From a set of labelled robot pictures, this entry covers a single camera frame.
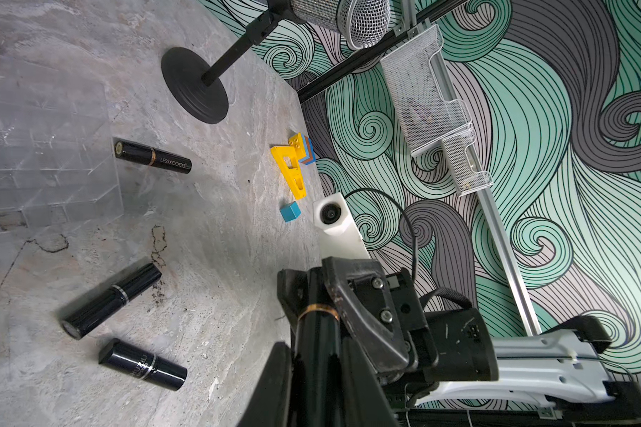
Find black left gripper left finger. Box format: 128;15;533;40
238;342;293;427

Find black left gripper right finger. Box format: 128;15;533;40
340;337;399;427

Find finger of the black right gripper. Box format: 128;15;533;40
322;257;418;374
277;270;310;342

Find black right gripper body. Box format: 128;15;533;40
384;269;500;395

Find black lipstick gold base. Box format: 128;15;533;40
290;268;345;426

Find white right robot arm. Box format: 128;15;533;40
277;257;641;426

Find clear acrylic lipstick organizer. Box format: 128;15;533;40
0;56;124;243

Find teal cube block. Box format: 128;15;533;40
280;201;301;222

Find yellow triangle toy block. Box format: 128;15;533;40
270;146;307;200

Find multicolour stacked toy blocks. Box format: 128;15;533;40
288;133;316;165

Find black square lipstick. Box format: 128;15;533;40
99;338;188;391

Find black lipstick gold band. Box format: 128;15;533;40
114;139;192;174

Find black lipstick silver band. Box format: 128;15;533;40
60;263;162;340

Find black microphone stand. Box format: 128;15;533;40
160;0;392;125

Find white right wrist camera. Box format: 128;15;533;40
313;192;370;260

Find aluminium rail right wall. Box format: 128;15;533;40
400;0;543;337

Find clear wall bin small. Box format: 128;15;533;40
442;127;493;197

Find clear wall bin large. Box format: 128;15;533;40
380;24;473;158

